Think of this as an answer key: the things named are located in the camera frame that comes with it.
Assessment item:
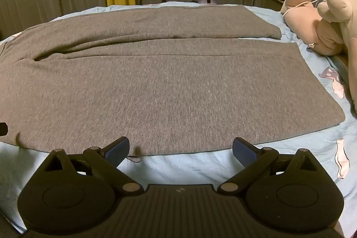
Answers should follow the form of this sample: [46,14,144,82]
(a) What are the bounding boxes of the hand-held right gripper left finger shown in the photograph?
[42,137,144,195]

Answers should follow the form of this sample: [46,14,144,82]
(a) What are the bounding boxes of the dark wooden nightstand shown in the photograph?
[264,0,288,11]

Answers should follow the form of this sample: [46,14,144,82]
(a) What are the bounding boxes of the grey pants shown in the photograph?
[0,4,346,156]

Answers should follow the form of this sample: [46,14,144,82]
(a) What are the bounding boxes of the blue mushroom print bed sheet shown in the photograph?
[0,1,357,230]

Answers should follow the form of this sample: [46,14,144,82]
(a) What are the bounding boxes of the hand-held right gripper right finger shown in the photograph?
[218,137,317,195]

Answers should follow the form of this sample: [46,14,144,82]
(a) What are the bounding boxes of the beige plush toy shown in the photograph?
[317,0,357,45]

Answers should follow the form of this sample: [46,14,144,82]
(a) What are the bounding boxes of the pink plush toy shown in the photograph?
[282,0,346,56]

